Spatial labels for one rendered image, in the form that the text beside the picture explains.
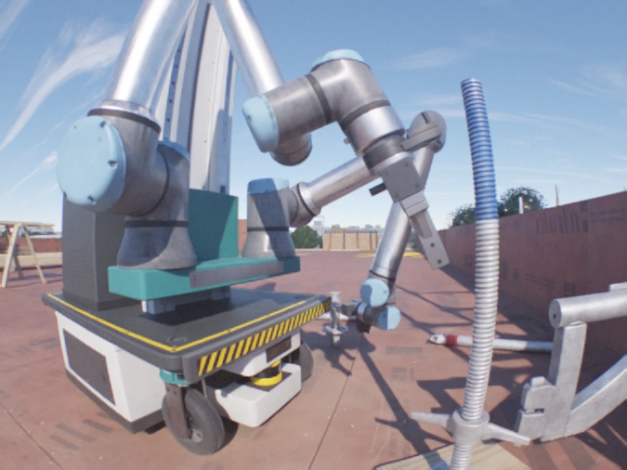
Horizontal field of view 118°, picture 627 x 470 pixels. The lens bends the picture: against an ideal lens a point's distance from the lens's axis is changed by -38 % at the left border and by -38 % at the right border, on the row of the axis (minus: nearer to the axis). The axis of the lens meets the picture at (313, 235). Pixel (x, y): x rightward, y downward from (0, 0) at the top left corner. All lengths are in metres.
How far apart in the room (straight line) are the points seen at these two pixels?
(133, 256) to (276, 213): 0.53
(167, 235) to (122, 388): 0.38
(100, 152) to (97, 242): 0.49
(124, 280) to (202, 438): 0.39
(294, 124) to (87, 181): 0.33
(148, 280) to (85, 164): 0.25
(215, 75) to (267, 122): 0.79
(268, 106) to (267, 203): 0.59
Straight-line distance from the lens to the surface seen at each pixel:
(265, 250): 0.98
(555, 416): 0.64
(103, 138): 0.50
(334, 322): 1.46
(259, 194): 1.01
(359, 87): 0.47
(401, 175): 0.41
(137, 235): 0.66
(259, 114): 0.45
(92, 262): 0.96
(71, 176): 0.54
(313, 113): 0.46
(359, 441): 0.85
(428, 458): 0.77
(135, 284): 0.63
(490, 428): 0.59
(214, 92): 1.19
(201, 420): 0.71
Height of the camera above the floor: 0.52
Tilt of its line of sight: 1 degrees up
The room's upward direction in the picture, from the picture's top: 1 degrees counter-clockwise
